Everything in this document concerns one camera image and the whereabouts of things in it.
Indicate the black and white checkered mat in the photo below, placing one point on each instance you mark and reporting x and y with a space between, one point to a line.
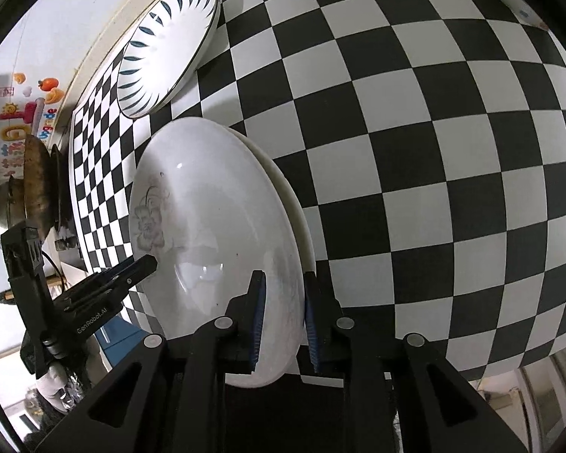
405 151

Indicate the white plate blue leaf pattern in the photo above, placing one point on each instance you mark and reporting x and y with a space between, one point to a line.
165 47

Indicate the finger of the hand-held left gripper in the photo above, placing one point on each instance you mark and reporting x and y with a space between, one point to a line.
139 265
101 292

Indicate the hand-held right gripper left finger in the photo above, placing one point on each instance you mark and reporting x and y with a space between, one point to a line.
257 321

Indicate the stainless steel pot with lid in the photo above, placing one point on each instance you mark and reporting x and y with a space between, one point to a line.
7 207

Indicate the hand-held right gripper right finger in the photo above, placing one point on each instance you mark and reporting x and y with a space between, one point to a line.
313 325

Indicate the white plate with flower print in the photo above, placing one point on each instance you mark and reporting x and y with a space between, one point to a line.
207 207

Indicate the blue cabinet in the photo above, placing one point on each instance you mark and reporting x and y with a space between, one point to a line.
115 335

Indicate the glass sliding door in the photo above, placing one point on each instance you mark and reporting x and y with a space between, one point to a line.
547 387

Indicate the plain white plate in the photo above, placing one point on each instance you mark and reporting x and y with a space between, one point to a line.
290 205

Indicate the colourful wall stickers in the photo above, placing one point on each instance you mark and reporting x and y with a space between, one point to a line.
23 118

